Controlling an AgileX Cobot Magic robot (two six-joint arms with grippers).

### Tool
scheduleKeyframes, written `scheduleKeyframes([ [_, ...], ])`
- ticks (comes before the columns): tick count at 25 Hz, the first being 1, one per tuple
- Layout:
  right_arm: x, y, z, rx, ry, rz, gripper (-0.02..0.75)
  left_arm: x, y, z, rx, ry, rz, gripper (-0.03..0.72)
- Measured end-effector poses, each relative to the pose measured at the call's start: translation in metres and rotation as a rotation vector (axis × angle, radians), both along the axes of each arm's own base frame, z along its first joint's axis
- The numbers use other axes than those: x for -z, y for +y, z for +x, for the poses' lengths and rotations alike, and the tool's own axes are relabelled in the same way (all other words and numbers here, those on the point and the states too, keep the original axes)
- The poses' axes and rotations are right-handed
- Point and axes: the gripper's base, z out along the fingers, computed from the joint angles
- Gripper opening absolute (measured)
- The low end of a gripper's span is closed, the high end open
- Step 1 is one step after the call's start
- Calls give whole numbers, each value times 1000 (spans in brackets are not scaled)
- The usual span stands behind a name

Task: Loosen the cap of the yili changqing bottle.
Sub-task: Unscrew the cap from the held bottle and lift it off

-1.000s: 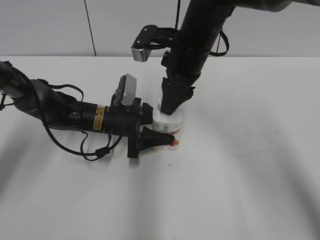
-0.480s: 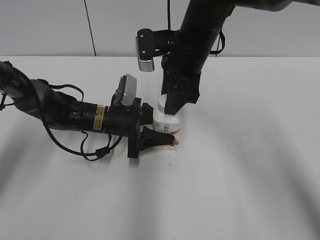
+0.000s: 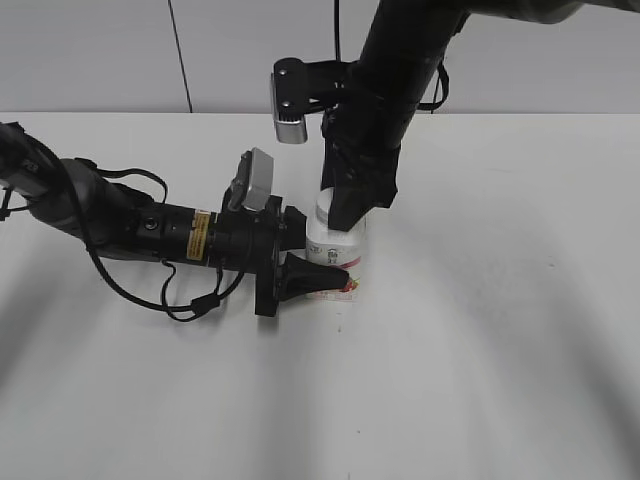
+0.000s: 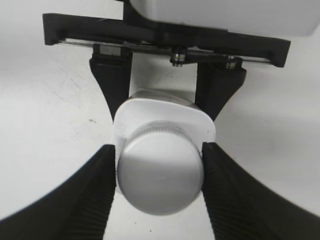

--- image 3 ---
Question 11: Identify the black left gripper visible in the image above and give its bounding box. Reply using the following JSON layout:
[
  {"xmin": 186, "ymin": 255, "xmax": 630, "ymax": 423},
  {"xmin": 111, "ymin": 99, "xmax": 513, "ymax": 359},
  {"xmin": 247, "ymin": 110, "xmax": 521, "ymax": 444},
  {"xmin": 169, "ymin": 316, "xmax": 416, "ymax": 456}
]
[{"xmin": 208, "ymin": 195, "xmax": 350, "ymax": 317}]

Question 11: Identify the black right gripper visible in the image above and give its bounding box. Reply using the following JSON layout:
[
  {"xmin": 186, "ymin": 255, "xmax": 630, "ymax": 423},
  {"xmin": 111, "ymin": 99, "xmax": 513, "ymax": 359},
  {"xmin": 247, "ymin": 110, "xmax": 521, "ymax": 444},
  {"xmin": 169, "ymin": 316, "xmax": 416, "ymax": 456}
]
[{"xmin": 321, "ymin": 94, "xmax": 413, "ymax": 232}]

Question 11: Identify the white yili yogurt bottle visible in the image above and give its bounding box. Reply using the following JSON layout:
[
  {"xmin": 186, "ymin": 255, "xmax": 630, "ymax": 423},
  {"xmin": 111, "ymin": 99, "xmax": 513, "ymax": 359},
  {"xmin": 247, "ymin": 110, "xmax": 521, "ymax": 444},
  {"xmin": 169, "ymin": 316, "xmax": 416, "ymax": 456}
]
[{"xmin": 305, "ymin": 211, "xmax": 366, "ymax": 302}]

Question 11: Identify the white plastic bottle cap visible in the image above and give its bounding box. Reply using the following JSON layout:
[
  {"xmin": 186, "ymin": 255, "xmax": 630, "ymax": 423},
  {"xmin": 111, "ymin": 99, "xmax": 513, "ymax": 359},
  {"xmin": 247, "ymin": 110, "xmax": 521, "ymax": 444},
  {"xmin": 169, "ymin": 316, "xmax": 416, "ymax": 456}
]
[{"xmin": 314, "ymin": 187, "xmax": 334, "ymax": 227}]

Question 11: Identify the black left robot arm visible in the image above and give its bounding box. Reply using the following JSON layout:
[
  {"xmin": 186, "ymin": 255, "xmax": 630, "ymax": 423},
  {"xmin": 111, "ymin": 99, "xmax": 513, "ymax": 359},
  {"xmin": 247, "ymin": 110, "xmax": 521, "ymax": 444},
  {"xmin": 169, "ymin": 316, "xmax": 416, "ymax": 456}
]
[{"xmin": 1, "ymin": 122, "xmax": 350, "ymax": 322}]

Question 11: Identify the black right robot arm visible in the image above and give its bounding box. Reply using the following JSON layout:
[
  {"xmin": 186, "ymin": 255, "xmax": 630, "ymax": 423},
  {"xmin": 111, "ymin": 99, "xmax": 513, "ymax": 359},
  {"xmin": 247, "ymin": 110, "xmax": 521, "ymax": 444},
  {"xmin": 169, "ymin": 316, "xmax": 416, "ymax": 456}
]
[{"xmin": 321, "ymin": 1, "xmax": 580, "ymax": 231}]

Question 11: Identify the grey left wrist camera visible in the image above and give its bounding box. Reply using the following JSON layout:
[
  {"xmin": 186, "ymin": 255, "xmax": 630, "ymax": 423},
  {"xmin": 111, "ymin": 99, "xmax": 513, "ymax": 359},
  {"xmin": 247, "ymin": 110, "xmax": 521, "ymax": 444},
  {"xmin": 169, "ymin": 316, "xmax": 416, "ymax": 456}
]
[{"xmin": 222, "ymin": 147, "xmax": 274, "ymax": 212}]

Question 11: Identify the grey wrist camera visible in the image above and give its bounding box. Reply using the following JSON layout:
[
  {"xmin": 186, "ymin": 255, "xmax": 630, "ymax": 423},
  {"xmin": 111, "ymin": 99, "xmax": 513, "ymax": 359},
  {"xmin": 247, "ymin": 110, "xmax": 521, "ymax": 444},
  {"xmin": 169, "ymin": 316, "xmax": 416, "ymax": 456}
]
[
  {"xmin": 222, "ymin": 147, "xmax": 274, "ymax": 212},
  {"xmin": 270, "ymin": 57, "xmax": 349, "ymax": 145}
]

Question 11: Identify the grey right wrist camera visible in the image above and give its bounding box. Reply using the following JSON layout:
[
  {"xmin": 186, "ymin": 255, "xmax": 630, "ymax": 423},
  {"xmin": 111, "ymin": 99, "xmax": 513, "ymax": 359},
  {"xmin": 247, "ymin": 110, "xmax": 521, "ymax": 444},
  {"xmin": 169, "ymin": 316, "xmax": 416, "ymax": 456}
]
[{"xmin": 270, "ymin": 57, "xmax": 349, "ymax": 145}]

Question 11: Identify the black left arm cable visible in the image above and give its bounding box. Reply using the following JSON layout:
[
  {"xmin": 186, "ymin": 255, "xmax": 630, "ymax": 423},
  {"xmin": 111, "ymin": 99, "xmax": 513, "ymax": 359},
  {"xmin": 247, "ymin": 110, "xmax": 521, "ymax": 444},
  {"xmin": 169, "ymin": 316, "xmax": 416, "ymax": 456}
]
[{"xmin": 0, "ymin": 164, "xmax": 246, "ymax": 322}]

